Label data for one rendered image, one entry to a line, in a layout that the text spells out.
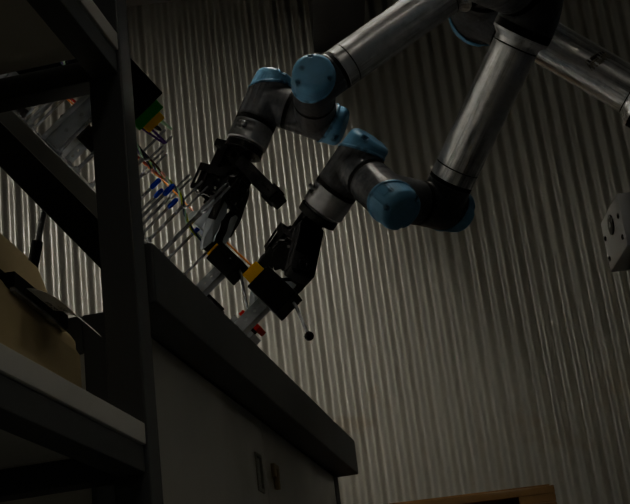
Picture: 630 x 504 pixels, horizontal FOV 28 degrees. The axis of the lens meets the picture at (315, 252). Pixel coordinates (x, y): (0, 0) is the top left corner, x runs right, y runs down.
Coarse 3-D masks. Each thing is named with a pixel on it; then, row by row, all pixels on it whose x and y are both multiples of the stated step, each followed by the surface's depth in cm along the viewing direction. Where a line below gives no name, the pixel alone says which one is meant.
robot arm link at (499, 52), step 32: (544, 0) 193; (512, 32) 198; (544, 32) 198; (512, 64) 200; (480, 96) 202; (512, 96) 202; (480, 128) 203; (448, 160) 205; (480, 160) 205; (448, 192) 206; (448, 224) 209
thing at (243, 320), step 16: (272, 272) 184; (256, 288) 183; (272, 288) 183; (288, 288) 182; (256, 304) 184; (272, 304) 182; (288, 304) 183; (240, 320) 184; (256, 320) 184; (304, 336) 182
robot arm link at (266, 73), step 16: (256, 80) 229; (272, 80) 228; (288, 80) 229; (256, 96) 227; (272, 96) 227; (288, 96) 227; (240, 112) 227; (256, 112) 226; (272, 112) 227; (272, 128) 228
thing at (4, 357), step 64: (0, 0) 115; (64, 0) 112; (0, 64) 125; (128, 64) 128; (128, 128) 124; (128, 192) 120; (128, 256) 118; (128, 320) 116; (0, 384) 84; (64, 384) 95; (128, 384) 114; (0, 448) 107; (64, 448) 98; (128, 448) 108
